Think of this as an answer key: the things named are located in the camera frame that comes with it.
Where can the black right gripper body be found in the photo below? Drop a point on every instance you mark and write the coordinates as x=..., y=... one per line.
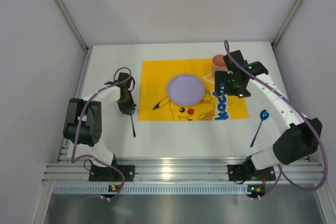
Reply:
x=221, y=83

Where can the yellow pikachu placemat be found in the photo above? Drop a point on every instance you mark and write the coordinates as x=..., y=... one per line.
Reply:
x=155, y=105

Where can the blue metal spoon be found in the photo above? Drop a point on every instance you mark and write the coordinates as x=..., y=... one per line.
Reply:
x=264, y=115

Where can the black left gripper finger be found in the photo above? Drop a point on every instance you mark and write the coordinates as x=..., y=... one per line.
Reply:
x=131, y=109
x=124, y=110

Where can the aluminium rail frame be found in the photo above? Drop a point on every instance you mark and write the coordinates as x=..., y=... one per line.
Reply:
x=165, y=151

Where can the pink plastic cup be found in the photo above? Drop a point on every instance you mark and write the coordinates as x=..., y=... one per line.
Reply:
x=218, y=64

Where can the blue metal fork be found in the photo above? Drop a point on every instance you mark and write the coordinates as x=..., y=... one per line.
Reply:
x=133, y=127

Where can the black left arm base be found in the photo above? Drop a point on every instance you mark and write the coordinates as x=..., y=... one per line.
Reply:
x=105, y=174

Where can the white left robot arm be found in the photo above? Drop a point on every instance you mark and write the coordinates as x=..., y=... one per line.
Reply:
x=83, y=125

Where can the purple plastic plate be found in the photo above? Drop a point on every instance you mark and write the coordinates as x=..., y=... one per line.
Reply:
x=185, y=89

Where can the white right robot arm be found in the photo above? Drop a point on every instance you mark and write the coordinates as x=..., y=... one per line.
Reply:
x=298, y=134

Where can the perforated white cable duct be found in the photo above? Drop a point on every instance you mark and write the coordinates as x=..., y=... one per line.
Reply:
x=158, y=189

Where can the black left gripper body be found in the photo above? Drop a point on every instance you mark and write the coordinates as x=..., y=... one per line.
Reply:
x=127, y=107

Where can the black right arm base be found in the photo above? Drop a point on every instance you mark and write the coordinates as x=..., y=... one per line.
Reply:
x=239, y=173

